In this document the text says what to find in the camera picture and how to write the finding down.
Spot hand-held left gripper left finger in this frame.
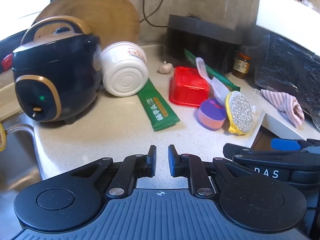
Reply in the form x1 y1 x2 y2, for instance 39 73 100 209
71 145 157 198

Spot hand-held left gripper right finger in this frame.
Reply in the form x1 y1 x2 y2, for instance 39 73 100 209
168 144 253 198

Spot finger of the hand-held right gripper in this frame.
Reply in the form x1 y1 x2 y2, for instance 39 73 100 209
271 138 320 154
223 143 320 167

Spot green sachet packet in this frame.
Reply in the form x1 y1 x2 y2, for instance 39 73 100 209
137 78 181 132
184 48 241 92

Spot red plastic container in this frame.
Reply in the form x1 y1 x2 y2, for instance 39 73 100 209
169 66 210 109

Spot wooden cabinet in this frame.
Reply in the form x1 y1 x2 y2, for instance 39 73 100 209
250 130 274 152

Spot yellow silver scouring pad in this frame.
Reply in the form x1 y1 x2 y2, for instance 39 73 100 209
225 91 255 135

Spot purple and orange sponge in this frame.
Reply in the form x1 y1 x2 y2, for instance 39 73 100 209
198 98 227 131

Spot pink striped cloth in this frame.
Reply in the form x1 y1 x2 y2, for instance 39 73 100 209
260 89 305 128

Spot clear plastic wrapper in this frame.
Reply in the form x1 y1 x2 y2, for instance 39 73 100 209
196 57 232 105

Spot black garbage bag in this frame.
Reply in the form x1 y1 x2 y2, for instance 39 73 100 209
254 31 320 130

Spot glass jar of pickles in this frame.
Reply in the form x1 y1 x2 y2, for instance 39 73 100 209
232 51 252 80

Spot white paper bowl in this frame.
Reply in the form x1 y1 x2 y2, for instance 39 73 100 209
101 41 150 97

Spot garlic bulb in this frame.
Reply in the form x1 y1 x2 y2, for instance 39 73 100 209
157 60 174 74

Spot black kitchen appliance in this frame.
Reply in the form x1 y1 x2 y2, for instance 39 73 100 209
166 14 244 74

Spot dark blue rice cooker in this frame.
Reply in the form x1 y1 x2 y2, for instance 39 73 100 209
12 16 103 125

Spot white box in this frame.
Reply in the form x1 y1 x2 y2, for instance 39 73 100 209
255 0 320 54

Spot steel sink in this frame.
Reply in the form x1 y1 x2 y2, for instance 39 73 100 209
0 122 43 240

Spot round wooden cutting board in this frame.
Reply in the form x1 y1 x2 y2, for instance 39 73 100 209
32 0 140 48

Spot yellow object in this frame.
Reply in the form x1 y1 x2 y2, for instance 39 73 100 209
0 122 7 153

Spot red object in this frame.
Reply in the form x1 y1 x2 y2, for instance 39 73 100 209
0 53 13 73

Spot black power cable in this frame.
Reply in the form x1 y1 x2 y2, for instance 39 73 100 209
142 0 168 28

